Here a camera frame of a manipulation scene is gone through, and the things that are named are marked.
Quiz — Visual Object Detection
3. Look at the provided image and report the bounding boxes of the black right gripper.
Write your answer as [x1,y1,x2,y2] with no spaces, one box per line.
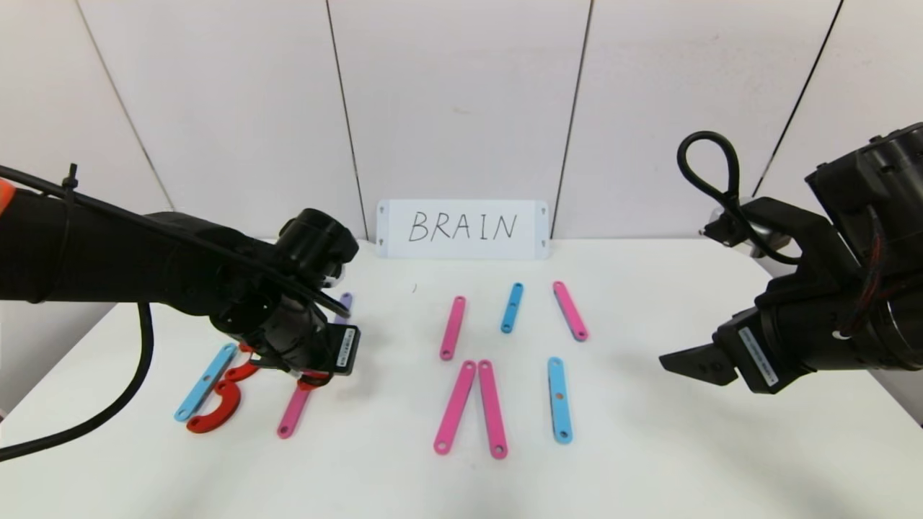
[659,293,881,395]

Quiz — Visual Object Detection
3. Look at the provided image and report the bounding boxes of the short blue bar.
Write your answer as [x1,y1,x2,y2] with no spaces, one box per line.
[500,282,525,334]

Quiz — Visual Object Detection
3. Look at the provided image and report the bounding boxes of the pink bar with holes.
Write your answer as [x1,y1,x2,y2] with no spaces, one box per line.
[277,386,312,440]
[477,359,509,460]
[552,280,589,342]
[433,360,478,456]
[439,296,467,361]

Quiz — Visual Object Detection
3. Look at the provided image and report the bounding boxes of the white sign reading BRAIN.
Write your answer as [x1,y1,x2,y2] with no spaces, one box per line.
[375,200,550,260]

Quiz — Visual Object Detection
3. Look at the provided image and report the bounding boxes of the blue bar with orange hole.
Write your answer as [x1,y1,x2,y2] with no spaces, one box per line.
[546,356,574,445]

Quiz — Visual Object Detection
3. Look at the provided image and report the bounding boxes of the large red arc piece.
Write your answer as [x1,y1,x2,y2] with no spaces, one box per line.
[224,345,260,383]
[186,380,243,434]

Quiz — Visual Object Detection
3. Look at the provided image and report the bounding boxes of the long light blue flat bar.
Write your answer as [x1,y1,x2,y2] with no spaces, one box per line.
[174,342,239,423]

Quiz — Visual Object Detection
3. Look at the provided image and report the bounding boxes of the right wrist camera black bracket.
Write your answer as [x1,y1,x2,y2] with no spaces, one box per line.
[698,196,846,276]

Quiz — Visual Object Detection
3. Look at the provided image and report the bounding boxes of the looped black right arm cable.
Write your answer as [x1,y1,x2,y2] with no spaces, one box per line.
[676,130,801,265]

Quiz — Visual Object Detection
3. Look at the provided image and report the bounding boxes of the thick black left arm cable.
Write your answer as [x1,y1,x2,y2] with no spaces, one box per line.
[0,303,155,462]

